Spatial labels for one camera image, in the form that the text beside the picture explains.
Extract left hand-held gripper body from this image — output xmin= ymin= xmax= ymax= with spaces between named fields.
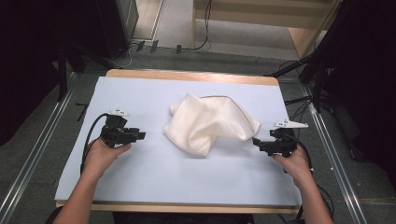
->
xmin=100 ymin=108 xmax=138 ymax=149

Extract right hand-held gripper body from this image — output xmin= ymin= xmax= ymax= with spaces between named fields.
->
xmin=268 ymin=119 xmax=309 ymax=158

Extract white mesh laundry bag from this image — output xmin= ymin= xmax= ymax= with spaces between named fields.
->
xmin=163 ymin=91 xmax=262 ymax=158

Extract person's right hand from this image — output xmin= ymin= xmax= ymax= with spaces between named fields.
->
xmin=273 ymin=145 xmax=315 ymax=189

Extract person's left hand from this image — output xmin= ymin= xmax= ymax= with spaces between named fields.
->
xmin=81 ymin=138 xmax=133 ymax=182

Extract light blue table mat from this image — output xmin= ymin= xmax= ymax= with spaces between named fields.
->
xmin=54 ymin=76 xmax=303 ymax=207

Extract black metal stand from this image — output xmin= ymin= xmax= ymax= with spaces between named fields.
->
xmin=264 ymin=46 xmax=332 ymax=114
xmin=56 ymin=43 xmax=113 ymax=103

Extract wooden table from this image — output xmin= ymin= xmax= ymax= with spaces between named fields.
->
xmin=55 ymin=68 xmax=302 ymax=216

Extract dark cabinet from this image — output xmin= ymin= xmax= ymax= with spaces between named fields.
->
xmin=92 ymin=0 xmax=140 ymax=61

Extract light wooden shelf unit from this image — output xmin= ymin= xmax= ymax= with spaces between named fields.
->
xmin=191 ymin=0 xmax=344 ymax=60

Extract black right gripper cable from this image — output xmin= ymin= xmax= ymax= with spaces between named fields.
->
xmin=281 ymin=133 xmax=336 ymax=224

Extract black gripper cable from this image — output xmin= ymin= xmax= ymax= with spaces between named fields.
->
xmin=79 ymin=113 xmax=110 ymax=175
xmin=281 ymin=133 xmax=336 ymax=224

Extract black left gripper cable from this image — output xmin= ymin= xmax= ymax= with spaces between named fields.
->
xmin=79 ymin=113 xmax=110 ymax=175

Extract aluminium floor rail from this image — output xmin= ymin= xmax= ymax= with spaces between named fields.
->
xmin=299 ymin=83 xmax=370 ymax=224
xmin=0 ymin=72 xmax=78 ymax=224

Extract white floor cable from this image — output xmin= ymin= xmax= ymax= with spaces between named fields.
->
xmin=112 ymin=42 xmax=139 ymax=69

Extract black hanging cable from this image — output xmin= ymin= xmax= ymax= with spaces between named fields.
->
xmin=176 ymin=0 xmax=213 ymax=54

